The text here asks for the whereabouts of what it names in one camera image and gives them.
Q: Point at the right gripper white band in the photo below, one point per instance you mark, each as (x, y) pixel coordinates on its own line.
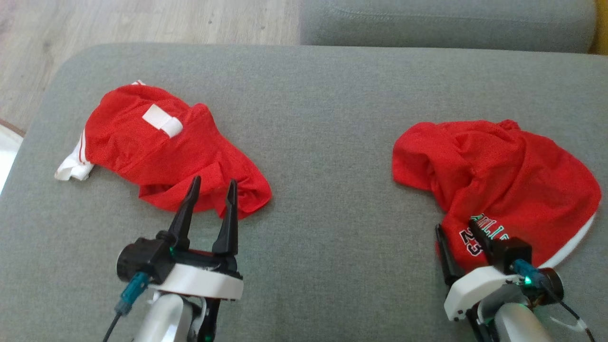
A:
(468, 289)

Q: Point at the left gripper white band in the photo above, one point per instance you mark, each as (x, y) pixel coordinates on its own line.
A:
(204, 282)

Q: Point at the red shorts with white waistband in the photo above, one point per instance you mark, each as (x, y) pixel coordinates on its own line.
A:
(503, 175)

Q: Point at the red jersey with white sleeves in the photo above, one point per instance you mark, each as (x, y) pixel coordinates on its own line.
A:
(156, 147)

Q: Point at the grey sofa seat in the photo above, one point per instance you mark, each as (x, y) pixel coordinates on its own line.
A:
(323, 190)

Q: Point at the white rug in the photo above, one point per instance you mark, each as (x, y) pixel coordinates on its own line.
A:
(7, 152)

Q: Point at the grey sofa cushion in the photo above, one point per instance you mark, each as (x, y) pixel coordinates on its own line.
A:
(446, 23)

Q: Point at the yellow furniture piece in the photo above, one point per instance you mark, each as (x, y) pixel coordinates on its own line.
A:
(601, 23)

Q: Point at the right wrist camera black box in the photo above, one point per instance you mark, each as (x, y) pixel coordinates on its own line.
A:
(508, 254)

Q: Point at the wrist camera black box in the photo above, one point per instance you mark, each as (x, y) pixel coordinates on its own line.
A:
(508, 254)
(142, 259)

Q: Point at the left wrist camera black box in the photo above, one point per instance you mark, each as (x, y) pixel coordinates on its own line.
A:
(142, 259)

